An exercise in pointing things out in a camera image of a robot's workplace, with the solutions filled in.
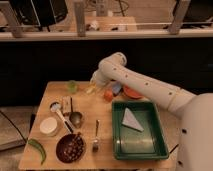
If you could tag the blue block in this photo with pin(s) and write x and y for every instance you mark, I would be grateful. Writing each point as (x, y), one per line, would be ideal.
(116, 88)

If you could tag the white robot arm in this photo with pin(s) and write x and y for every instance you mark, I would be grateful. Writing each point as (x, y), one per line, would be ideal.
(195, 151)

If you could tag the grey folded cloth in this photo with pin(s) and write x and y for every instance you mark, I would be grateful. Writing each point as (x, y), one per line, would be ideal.
(130, 120)

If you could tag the green translucent cup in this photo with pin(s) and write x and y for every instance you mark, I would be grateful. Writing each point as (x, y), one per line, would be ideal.
(72, 86)

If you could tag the wooden board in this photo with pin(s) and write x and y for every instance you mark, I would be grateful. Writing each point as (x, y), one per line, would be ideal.
(93, 107)

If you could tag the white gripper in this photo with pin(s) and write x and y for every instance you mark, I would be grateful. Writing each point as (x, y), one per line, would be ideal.
(98, 79)

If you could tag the white round container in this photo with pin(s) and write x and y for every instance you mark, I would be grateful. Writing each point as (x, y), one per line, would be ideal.
(49, 126)

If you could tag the white handled measuring spoon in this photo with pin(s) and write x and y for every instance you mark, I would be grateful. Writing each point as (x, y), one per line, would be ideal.
(56, 107)

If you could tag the metal fork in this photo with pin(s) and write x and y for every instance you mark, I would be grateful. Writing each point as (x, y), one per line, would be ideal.
(96, 139)

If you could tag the green plastic tray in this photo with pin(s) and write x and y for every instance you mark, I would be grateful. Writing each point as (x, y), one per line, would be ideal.
(137, 131)

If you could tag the green chili pepper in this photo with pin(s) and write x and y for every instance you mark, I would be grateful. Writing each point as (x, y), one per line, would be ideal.
(38, 146)

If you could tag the red orange tomato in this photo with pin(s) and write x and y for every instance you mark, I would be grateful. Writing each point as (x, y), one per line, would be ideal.
(108, 95)

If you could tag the dark brown bowl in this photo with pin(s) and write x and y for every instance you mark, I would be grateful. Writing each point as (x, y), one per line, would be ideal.
(70, 148)

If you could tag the metal cup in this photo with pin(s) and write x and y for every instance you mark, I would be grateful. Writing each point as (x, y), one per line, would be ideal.
(76, 118)

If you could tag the orange plate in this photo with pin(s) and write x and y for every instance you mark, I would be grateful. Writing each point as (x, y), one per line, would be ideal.
(131, 93)

